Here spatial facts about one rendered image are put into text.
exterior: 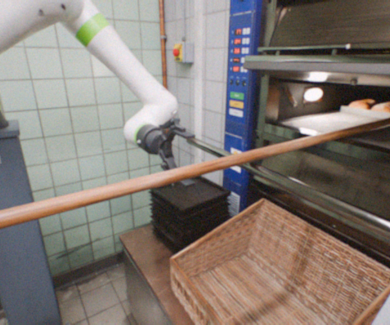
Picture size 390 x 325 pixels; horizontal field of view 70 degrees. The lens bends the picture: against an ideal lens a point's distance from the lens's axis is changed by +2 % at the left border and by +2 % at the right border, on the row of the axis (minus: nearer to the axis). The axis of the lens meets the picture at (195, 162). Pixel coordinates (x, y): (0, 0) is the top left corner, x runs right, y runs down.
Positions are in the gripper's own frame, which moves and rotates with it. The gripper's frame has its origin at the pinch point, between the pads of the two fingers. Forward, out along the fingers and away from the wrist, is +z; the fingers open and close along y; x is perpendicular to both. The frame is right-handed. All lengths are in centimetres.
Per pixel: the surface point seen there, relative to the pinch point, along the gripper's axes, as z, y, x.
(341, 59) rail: 14.4, -25.4, -36.9
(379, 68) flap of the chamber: 24.1, -23.5, -36.6
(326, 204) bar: 31.2, 2.0, -14.0
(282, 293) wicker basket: 8, 59, -37
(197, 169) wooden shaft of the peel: 9.5, -1.6, 3.2
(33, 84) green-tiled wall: -112, -11, 26
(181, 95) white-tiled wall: -92, -4, -50
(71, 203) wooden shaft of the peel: 9.8, -0.8, 30.4
